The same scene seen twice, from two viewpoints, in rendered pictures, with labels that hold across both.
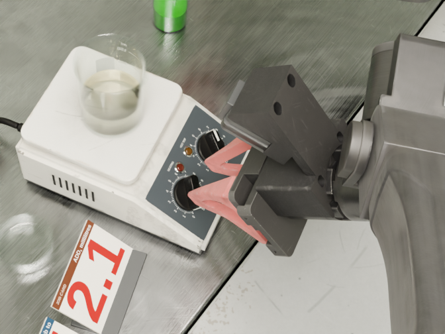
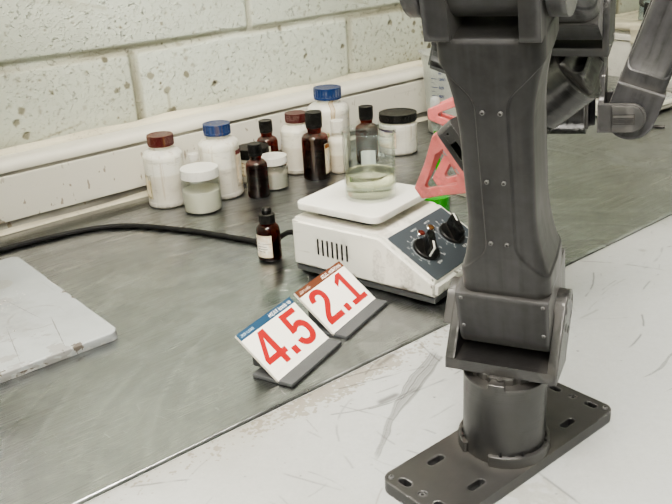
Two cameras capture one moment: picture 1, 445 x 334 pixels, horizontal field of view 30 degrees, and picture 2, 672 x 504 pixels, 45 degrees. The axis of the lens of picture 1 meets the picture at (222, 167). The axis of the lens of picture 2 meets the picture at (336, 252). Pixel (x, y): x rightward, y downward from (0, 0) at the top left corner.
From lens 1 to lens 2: 0.62 m
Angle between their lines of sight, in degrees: 42
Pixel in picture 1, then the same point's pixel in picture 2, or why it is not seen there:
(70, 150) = (332, 207)
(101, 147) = (357, 206)
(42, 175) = (309, 245)
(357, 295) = (586, 332)
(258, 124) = not seen: hidden behind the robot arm
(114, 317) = (349, 326)
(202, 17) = (463, 212)
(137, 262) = (377, 304)
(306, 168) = not seen: hidden behind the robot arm
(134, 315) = (367, 330)
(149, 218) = (390, 260)
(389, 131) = not seen: outside the picture
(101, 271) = (343, 295)
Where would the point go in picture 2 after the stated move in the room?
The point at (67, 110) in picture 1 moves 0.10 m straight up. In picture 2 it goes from (336, 194) to (331, 112)
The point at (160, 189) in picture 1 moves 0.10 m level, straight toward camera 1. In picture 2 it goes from (402, 238) to (383, 275)
